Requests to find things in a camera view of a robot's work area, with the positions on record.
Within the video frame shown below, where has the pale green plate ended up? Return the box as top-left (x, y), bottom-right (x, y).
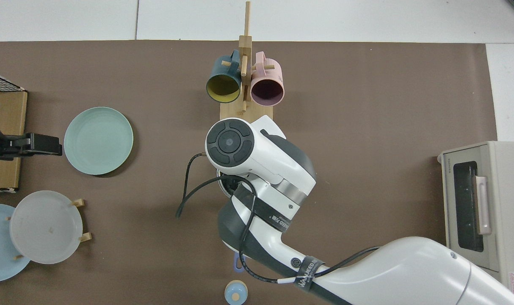
top-left (64, 106), bottom-right (134, 176)

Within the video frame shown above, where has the wooden plate rack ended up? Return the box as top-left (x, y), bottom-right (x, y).
top-left (5, 198), bottom-right (92, 260)

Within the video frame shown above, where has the grey white plate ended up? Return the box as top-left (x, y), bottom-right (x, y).
top-left (9, 190), bottom-right (83, 265)

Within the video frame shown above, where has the dark teal cup yellow inside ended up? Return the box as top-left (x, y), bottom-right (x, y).
top-left (205, 50), bottom-right (242, 104)

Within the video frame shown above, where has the wooden cup stand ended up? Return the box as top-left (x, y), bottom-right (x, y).
top-left (220, 1), bottom-right (274, 124)

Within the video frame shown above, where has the pink cup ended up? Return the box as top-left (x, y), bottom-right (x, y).
top-left (250, 51), bottom-right (285, 106)

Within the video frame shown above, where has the small blue round thing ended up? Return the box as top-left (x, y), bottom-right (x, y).
top-left (224, 280), bottom-right (249, 305)

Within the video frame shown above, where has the brown table cloth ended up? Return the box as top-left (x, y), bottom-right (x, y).
top-left (0, 40), bottom-right (499, 305)

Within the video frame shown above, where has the pale toaster oven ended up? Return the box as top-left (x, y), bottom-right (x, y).
top-left (437, 141), bottom-right (514, 297)

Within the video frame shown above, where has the wire basket with wooden floor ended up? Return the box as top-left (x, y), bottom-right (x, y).
top-left (0, 70), bottom-right (29, 194)

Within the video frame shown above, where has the black pot with purple handle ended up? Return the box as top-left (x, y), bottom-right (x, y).
top-left (216, 169), bottom-right (246, 273)

